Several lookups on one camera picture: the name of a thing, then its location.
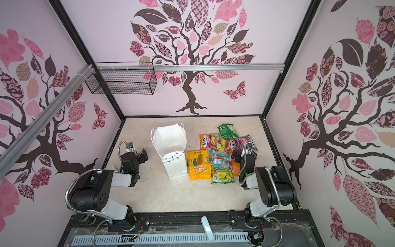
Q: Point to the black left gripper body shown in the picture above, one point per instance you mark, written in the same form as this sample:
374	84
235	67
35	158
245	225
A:
141	159

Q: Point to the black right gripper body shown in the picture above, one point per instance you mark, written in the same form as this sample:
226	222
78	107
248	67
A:
238	156

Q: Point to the teal fruit candy bag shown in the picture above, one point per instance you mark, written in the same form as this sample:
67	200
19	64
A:
219	159

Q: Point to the white paper gift bag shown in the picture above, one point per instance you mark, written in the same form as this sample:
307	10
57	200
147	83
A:
170	143

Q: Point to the yellow gummy snack bag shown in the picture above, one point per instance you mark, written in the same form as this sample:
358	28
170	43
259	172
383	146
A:
198	165

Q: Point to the green lemon candy bag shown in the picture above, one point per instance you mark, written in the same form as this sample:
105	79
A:
221	175

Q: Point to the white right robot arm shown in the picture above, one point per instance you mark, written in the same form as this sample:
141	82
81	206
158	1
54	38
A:
285	188

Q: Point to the orange flat snack packet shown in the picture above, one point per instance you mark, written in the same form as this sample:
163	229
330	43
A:
235	168

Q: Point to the purple candy packet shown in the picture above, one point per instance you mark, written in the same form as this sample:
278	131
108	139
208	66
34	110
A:
242	140

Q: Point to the yellow pink candy packet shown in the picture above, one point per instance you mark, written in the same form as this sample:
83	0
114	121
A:
225	144

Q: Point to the green small snack packet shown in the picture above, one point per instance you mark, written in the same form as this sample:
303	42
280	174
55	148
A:
228	131

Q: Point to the orange skittles style packet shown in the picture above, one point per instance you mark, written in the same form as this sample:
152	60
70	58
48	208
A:
209	141

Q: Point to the white handle on base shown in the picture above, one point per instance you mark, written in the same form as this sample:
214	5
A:
207	229

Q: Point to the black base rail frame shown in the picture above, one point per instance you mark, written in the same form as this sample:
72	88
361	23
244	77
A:
299	228

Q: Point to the black wire mesh basket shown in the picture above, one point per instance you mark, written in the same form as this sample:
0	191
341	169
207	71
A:
135	79

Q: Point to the white slotted cable duct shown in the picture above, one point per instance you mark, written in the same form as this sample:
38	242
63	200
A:
160	240

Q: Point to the aluminium rail back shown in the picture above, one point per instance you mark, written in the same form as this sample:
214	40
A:
192	68

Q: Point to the aluminium rail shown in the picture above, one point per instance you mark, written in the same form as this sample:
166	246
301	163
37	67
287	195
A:
192	68
12	154

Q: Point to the aluminium rail left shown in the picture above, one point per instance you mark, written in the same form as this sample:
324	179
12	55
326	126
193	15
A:
12	154

